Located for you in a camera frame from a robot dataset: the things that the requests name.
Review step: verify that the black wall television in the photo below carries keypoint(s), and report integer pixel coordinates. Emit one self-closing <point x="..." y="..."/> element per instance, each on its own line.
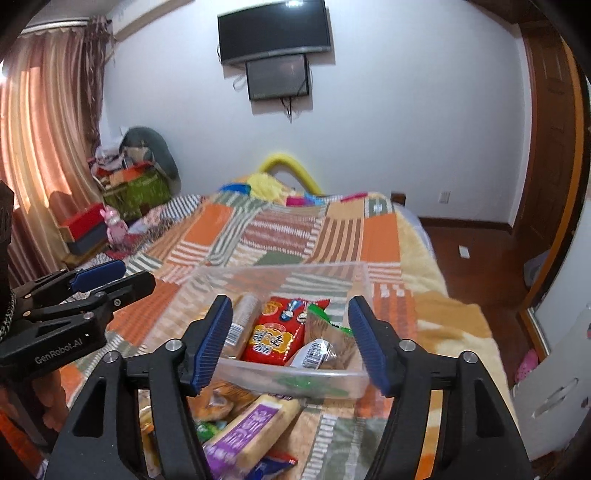
<point x="274" y="30"/>

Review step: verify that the red snack packet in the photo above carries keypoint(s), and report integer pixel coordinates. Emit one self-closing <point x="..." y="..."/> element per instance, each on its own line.
<point x="272" y="337"/>

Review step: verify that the pink slipper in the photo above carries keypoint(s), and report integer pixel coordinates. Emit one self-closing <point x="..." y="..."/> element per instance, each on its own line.
<point x="526" y="364"/>

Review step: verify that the orange bread packet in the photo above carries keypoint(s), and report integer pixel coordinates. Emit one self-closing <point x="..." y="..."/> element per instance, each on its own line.
<point x="218" y="406"/>

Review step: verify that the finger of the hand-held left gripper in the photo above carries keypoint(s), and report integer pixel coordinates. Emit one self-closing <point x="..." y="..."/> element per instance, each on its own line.
<point x="131" y="287"/>
<point x="99" y="273"/>

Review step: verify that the pink rabbit toy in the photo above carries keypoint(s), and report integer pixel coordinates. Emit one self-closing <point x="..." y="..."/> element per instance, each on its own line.
<point x="114" y="228"/>

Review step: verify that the red box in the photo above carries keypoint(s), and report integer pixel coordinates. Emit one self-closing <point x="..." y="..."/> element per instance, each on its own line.
<point x="83" y="226"/>

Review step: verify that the yellow foam tube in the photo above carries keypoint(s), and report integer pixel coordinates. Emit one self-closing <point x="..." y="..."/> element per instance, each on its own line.
<point x="288" y="164"/>

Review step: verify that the silver snack packet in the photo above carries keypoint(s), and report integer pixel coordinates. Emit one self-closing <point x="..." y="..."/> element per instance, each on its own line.
<point x="315" y="353"/>

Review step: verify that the clear plastic container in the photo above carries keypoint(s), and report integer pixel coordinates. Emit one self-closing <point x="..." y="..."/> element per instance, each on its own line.
<point x="286" y="374"/>

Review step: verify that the blue toy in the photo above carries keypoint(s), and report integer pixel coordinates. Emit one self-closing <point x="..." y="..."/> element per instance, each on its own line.
<point x="235" y="189"/>

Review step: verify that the person's left hand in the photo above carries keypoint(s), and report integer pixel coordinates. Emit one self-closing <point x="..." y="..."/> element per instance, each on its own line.
<point x="51" y="399"/>

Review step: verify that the yellow packet with purple label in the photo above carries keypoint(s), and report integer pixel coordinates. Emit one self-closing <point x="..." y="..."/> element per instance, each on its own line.
<point x="258" y="424"/>

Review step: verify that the grey cushion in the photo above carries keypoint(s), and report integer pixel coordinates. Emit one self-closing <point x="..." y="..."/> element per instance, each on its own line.
<point x="157" y="147"/>

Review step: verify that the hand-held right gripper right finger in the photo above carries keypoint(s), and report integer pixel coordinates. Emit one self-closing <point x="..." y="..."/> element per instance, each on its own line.
<point x="367" y="341"/>

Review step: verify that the small black wall monitor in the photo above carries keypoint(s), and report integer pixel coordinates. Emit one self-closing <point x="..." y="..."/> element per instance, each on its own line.
<point x="277" y="76"/>

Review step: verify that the brown cylindrical snack packet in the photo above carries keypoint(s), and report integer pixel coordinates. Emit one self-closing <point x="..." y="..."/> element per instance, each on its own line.
<point x="244" y="318"/>

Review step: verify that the blue and red packet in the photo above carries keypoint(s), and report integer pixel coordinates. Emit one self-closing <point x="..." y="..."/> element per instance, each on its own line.
<point x="274" y="468"/>

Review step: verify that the patchwork blanket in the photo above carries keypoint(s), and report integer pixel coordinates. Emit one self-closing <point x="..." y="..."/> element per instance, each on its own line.
<point x="277" y="230"/>

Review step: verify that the white cardboard box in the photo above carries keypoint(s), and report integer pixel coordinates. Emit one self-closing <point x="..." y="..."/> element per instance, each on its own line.
<point x="554" y="397"/>

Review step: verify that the green snack packet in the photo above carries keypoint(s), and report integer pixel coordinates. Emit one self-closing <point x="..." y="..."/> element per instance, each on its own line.
<point x="333" y="333"/>

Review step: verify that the pink curtain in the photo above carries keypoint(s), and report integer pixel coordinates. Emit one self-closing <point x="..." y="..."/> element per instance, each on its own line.
<point x="41" y="138"/>

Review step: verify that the white floor item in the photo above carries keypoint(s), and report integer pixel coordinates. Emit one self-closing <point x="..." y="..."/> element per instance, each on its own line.
<point x="464" y="251"/>

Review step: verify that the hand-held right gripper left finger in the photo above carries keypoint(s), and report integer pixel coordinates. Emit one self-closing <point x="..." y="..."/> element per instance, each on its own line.
<point x="214" y="341"/>

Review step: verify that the small green packet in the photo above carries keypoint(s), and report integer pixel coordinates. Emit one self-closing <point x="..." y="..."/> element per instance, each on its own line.
<point x="208" y="431"/>

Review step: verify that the white wall socket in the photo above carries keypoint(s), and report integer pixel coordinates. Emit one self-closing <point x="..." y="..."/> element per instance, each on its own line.
<point x="443" y="196"/>

